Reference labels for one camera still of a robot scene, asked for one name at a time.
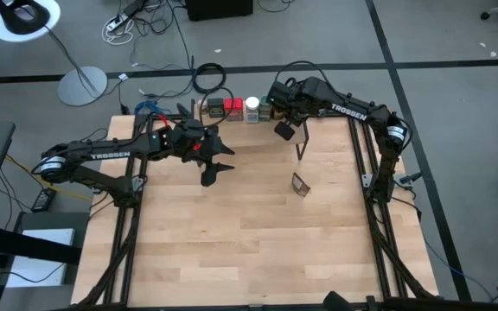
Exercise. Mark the green-lid oregano jar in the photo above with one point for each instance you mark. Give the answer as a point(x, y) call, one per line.
point(265, 109)

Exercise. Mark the white power strip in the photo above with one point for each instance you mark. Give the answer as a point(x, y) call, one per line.
point(117, 22)

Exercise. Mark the grey round floor stand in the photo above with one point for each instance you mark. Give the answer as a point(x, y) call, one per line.
point(76, 88)

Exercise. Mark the red tag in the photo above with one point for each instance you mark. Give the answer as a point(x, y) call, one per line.
point(164, 122)
point(197, 147)

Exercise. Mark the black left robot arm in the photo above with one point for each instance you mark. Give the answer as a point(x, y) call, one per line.
point(97, 157)

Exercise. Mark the red-lid spice container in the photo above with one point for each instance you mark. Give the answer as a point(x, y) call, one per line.
point(234, 109)

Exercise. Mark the small tan-lid spice jar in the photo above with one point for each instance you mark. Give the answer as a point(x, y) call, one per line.
point(202, 107)

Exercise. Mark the black stand on white disc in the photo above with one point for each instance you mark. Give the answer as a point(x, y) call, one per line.
point(50, 13)

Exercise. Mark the black spice tin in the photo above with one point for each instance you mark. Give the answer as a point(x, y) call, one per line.
point(215, 108)

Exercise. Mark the grey cabinet with white panel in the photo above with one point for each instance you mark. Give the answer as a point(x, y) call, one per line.
point(41, 272)

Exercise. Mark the black power adapter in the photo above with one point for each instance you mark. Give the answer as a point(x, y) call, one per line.
point(43, 199)

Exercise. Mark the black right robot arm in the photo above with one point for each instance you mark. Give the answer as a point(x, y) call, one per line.
point(361, 116)

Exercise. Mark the white-lid spice jar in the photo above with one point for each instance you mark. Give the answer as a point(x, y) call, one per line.
point(252, 108)

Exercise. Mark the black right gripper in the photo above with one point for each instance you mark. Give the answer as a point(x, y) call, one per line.
point(292, 103)

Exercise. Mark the black box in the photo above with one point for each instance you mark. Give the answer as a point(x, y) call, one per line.
point(218, 8)

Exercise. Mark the black aluminium table frame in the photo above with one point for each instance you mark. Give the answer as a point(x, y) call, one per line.
point(360, 173)

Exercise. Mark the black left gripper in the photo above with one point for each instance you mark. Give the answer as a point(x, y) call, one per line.
point(197, 142)

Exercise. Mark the black beam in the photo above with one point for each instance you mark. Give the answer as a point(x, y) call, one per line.
point(24, 246)

